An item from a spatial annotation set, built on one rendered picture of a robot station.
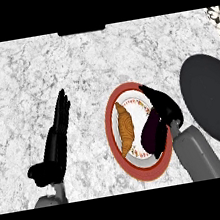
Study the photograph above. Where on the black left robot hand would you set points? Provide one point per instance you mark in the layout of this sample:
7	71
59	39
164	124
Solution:
56	148

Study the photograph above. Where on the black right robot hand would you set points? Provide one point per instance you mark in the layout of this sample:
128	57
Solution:
163	104

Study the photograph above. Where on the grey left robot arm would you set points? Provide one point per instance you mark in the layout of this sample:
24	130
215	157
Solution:
50	198

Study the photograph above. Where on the dark purple eggplant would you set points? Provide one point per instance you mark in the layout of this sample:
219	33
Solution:
149	132

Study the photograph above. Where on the dark grey frying pan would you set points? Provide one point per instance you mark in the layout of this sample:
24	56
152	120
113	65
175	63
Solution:
211	98

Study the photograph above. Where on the red rimmed white plate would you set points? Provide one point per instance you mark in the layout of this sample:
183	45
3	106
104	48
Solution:
117	141

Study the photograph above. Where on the golden brown croissant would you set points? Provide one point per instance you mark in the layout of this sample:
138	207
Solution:
125	129

